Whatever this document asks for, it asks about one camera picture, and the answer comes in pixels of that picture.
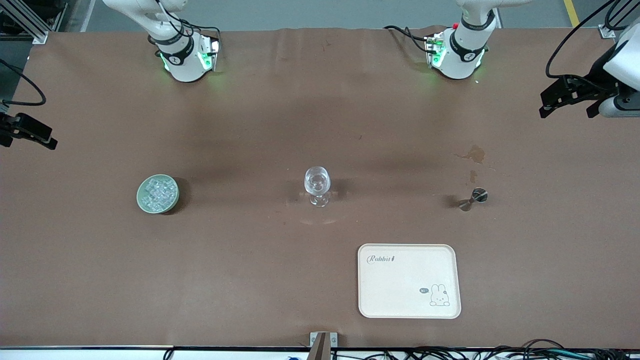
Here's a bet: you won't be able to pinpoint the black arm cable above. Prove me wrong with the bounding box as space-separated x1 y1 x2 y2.
0 59 47 107
545 0 640 79

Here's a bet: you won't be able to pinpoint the green round bowl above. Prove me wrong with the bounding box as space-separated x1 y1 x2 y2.
136 174 181 215

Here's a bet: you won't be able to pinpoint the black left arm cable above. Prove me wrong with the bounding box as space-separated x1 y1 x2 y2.
545 0 640 79

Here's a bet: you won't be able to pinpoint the metal table edge bracket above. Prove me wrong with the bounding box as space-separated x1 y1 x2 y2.
309 331 338 360

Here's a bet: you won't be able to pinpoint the tangled black cables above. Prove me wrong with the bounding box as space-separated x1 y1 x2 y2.
330 339 640 360

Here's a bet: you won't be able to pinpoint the aluminium frame profile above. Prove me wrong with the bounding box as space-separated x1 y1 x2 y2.
0 0 68 46
597 0 640 40

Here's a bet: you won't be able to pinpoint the cream rabbit print tray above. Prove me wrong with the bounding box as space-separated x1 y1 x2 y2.
357 243 462 319

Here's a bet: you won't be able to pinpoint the pile of clear ice cubes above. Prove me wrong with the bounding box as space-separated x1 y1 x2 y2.
142 178 178 210

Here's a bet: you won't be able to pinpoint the black base power cable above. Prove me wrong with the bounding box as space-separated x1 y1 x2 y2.
384 25 433 53
177 19 222 41

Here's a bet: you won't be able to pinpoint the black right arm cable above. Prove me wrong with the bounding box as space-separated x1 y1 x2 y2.
0 59 47 107

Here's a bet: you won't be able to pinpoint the brown table mat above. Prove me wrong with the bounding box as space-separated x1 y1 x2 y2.
0 26 640 349

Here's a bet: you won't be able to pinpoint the grey arm base connector box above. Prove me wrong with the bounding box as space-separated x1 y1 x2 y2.
199 36 221 72
425 32 447 69

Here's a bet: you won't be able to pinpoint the steel double jigger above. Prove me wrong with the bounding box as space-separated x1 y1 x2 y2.
459 187 489 212

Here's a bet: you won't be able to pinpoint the clear wine glass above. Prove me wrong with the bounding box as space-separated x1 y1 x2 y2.
304 166 332 208

